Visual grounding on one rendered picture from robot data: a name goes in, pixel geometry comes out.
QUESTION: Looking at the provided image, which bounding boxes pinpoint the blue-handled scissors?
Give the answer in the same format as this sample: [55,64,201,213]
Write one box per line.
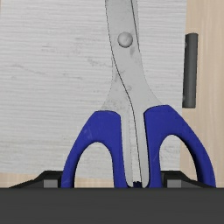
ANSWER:
[60,0,217,189]

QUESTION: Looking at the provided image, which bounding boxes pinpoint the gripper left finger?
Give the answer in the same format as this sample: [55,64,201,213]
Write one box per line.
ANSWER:
[9,170,63,189]

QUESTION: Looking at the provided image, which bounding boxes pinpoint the cabinet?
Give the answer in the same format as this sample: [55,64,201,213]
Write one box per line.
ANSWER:
[0,0,200,181]

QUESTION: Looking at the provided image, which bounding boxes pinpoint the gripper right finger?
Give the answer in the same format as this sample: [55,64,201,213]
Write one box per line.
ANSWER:
[161,170,215,189]

